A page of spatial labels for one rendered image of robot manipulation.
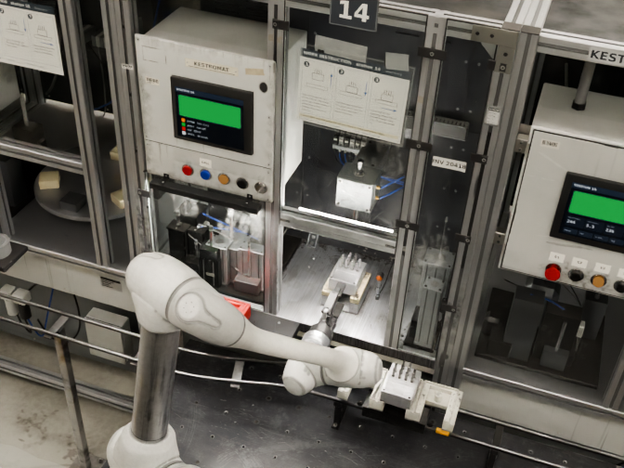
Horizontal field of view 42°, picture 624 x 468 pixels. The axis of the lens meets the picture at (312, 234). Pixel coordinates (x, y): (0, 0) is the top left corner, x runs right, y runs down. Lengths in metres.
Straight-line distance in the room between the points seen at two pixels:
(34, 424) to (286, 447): 1.40
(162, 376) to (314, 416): 0.74
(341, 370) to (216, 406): 0.63
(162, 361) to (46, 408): 1.68
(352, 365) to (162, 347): 0.54
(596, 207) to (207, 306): 1.00
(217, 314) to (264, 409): 0.91
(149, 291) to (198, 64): 0.67
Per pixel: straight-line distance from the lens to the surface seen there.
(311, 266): 2.95
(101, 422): 3.68
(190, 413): 2.77
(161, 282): 1.99
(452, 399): 2.60
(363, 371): 2.32
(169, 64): 2.37
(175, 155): 2.51
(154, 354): 2.13
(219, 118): 2.34
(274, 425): 2.73
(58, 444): 3.65
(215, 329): 1.93
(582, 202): 2.18
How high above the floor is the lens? 2.80
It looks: 38 degrees down
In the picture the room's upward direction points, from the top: 3 degrees clockwise
